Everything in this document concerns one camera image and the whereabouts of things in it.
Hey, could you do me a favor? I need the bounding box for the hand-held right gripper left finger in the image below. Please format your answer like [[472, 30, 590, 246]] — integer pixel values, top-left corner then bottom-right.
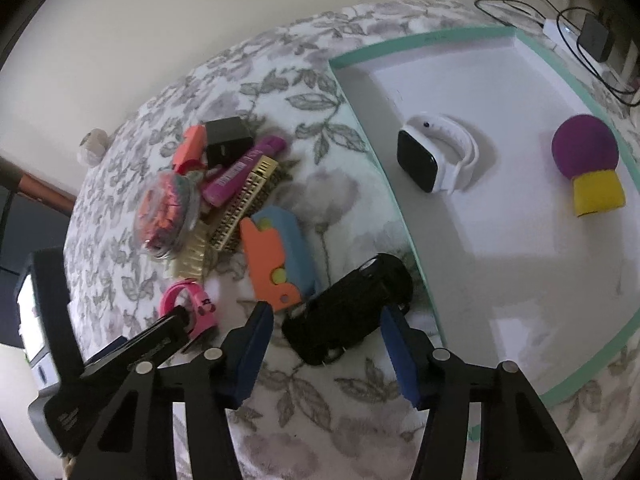
[[65, 301, 275, 480]]

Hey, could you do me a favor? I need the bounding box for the black cable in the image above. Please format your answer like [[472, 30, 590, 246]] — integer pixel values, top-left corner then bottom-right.
[[475, 0, 640, 108]]

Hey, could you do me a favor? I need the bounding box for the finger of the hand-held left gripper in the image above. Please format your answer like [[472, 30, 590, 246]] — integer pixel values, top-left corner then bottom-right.
[[82, 305, 192, 378], [84, 336, 129, 362]]

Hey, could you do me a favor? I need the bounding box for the clear jar of rubber bands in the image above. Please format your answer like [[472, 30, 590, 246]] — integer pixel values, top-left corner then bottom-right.
[[135, 170, 203, 261]]

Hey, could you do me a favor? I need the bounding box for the wooden bed rail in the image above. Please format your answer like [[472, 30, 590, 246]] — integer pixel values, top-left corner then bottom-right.
[[0, 157, 76, 218]]

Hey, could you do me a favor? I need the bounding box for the cream claw hair clip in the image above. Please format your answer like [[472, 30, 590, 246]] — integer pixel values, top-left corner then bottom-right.
[[169, 225, 211, 280]]

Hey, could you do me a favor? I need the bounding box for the floral printed blanket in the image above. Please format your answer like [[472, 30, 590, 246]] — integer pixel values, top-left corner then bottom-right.
[[65, 0, 640, 480]]

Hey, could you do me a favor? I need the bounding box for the dark furniture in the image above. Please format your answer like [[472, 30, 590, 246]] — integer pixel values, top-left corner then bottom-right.
[[0, 195, 71, 351]]

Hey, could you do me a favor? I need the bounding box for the magenta lighter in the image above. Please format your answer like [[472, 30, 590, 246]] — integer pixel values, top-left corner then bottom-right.
[[201, 135, 287, 207]]

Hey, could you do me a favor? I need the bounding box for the white smartwatch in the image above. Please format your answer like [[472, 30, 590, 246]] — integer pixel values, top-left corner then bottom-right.
[[397, 114, 480, 195]]

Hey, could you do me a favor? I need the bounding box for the black toy car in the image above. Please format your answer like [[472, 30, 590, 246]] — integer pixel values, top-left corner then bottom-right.
[[281, 253, 415, 367]]

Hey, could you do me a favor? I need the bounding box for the gold harmonica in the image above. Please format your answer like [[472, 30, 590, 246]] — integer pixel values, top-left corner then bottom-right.
[[206, 156, 286, 252]]

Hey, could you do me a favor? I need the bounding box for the black power adapter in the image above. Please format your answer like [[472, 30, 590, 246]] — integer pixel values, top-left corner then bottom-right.
[[577, 12, 617, 62]]

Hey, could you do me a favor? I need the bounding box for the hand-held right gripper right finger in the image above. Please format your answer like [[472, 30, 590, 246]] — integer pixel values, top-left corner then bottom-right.
[[379, 305, 583, 480]]

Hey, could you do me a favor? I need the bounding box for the black charger block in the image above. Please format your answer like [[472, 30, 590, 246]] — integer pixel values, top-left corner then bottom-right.
[[204, 117, 255, 170]]

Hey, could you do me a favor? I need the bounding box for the large orange blue toy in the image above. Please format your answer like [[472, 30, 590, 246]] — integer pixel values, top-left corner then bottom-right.
[[239, 206, 322, 311]]

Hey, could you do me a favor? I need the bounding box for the white fabric ball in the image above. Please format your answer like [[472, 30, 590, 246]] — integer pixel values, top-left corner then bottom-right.
[[77, 129, 108, 166]]

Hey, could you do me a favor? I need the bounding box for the teal rimmed white box tray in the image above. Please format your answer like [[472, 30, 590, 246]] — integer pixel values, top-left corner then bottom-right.
[[329, 25, 640, 408]]

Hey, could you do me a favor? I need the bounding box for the purple and yellow foam microphone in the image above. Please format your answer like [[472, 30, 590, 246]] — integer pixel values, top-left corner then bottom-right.
[[551, 114, 627, 218]]

